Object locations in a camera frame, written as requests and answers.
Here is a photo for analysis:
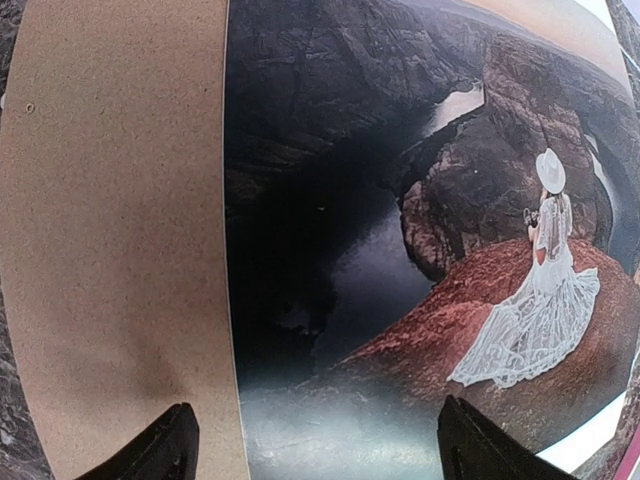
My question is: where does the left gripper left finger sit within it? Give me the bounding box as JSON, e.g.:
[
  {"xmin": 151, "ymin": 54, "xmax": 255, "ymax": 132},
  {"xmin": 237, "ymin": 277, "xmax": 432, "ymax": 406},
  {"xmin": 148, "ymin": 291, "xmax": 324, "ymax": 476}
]
[{"xmin": 77, "ymin": 403, "xmax": 200, "ymax": 480}]

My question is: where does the brown cardboard backing board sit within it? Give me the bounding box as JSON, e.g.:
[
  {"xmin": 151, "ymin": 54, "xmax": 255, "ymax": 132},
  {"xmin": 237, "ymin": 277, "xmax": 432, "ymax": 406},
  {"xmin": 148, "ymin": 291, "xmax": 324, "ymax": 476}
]
[{"xmin": 1, "ymin": 1, "xmax": 248, "ymax": 479}]

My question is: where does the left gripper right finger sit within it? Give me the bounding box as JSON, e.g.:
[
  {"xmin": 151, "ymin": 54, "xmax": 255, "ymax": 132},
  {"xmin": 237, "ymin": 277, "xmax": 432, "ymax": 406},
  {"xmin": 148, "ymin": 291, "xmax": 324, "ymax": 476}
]
[{"xmin": 437, "ymin": 395, "xmax": 575, "ymax": 480}]

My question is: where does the pink wooden picture frame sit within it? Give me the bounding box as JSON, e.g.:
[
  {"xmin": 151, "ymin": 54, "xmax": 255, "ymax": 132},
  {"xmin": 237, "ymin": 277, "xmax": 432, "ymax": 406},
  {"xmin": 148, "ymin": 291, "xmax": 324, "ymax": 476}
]
[{"xmin": 613, "ymin": 429, "xmax": 640, "ymax": 480}]

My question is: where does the photo print white border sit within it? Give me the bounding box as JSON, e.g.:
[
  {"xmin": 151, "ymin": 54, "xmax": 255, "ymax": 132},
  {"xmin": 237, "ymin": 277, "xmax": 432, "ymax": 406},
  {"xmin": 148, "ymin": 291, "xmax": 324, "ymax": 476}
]
[{"xmin": 224, "ymin": 1, "xmax": 639, "ymax": 479}]

